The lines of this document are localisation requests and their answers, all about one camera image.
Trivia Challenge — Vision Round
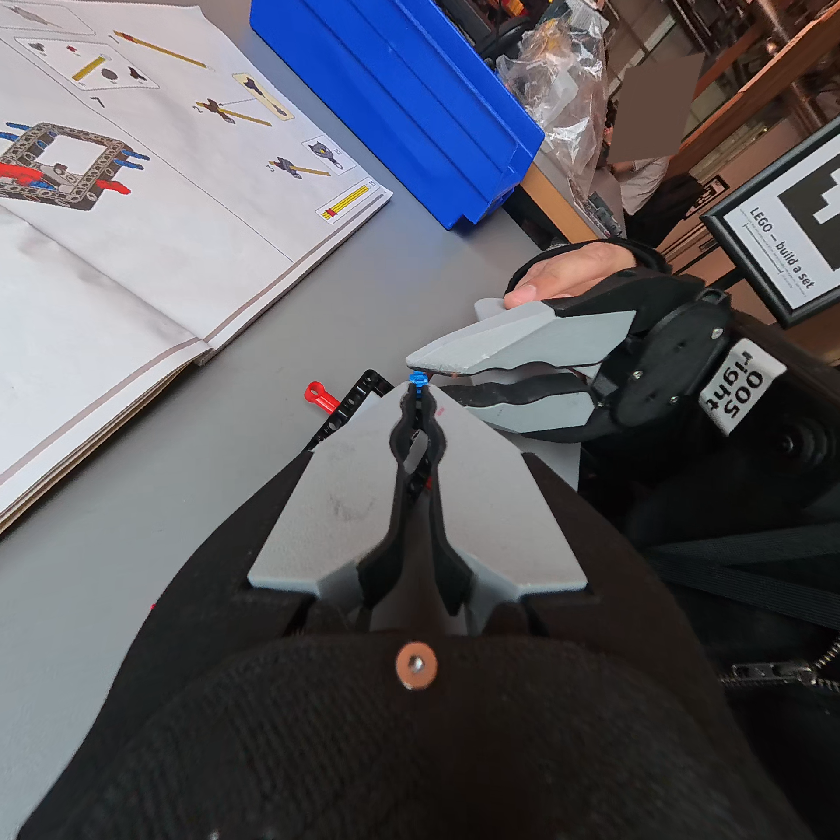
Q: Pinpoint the black lego frame assembly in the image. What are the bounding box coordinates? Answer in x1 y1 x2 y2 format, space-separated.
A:
304 369 437 496

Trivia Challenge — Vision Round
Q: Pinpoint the lego instruction booklet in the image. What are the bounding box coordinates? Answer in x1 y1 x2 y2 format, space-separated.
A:
0 0 395 532

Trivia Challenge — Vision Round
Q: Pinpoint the wooden table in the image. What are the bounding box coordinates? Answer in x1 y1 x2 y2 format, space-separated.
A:
512 161 598 245

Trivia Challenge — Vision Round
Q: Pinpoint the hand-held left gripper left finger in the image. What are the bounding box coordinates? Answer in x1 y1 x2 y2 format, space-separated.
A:
247 382 417 610

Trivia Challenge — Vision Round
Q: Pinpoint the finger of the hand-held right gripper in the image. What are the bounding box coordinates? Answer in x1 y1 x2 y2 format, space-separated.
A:
441 375 601 435
406 297 639 383

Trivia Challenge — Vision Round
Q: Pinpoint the wooden shelving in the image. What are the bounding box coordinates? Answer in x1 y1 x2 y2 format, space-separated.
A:
656 0 840 263

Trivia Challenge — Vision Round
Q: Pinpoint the clear plastic bag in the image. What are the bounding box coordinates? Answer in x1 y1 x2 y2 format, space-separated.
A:
495 13 611 217

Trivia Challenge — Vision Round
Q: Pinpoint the person's right hand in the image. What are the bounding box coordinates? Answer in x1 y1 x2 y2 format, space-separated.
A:
504 241 637 308

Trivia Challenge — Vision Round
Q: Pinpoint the black strap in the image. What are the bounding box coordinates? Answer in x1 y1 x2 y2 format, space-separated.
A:
643 521 840 627

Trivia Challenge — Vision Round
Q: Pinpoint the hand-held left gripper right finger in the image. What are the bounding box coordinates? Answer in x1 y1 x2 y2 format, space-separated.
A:
417 384 588 616

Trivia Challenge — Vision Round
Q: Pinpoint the black framed sign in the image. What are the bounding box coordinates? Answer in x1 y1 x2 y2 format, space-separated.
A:
701 117 840 329

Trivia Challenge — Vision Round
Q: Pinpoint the blue plastic bin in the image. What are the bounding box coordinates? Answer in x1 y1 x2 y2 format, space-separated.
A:
249 0 546 231

